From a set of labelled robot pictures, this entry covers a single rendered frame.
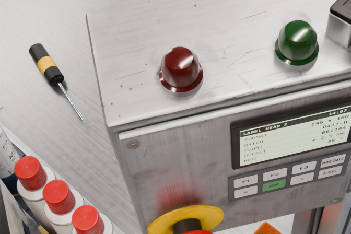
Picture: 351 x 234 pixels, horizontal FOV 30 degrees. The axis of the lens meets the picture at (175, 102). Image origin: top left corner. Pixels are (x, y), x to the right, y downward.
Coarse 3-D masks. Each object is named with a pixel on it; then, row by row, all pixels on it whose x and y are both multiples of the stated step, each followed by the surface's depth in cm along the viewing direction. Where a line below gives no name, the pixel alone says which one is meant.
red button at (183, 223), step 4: (180, 220) 49; (184, 220) 49; (188, 220) 49; (192, 220) 49; (196, 220) 49; (176, 224) 49; (180, 224) 49; (184, 224) 49; (188, 224) 49; (192, 224) 49; (196, 224) 49; (200, 224) 49; (172, 228) 49; (176, 228) 49; (180, 228) 49; (184, 228) 48; (188, 228) 48; (192, 228) 48; (196, 228) 49; (200, 228) 49; (176, 232) 49; (180, 232) 48; (184, 232) 48; (188, 232) 48; (192, 232) 47; (196, 232) 47; (200, 232) 48; (204, 232) 48; (208, 232) 48
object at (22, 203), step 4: (16, 148) 106; (20, 152) 106; (20, 156) 106; (24, 156) 106; (20, 196) 102; (16, 200) 102; (20, 200) 101; (20, 204) 101; (24, 204) 101; (24, 208) 101; (28, 208) 101; (28, 212) 100; (32, 216) 100; (36, 220) 99
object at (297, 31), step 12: (288, 24) 38; (300, 24) 37; (288, 36) 37; (300, 36) 37; (312, 36) 37; (276, 48) 39; (288, 48) 37; (300, 48) 37; (312, 48) 37; (276, 60) 39; (288, 60) 38; (300, 60) 38; (312, 60) 38
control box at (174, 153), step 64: (192, 0) 42; (256, 0) 42; (320, 0) 41; (128, 64) 40; (256, 64) 39; (320, 64) 38; (128, 128) 38; (192, 128) 38; (128, 192) 46; (192, 192) 46; (320, 192) 50
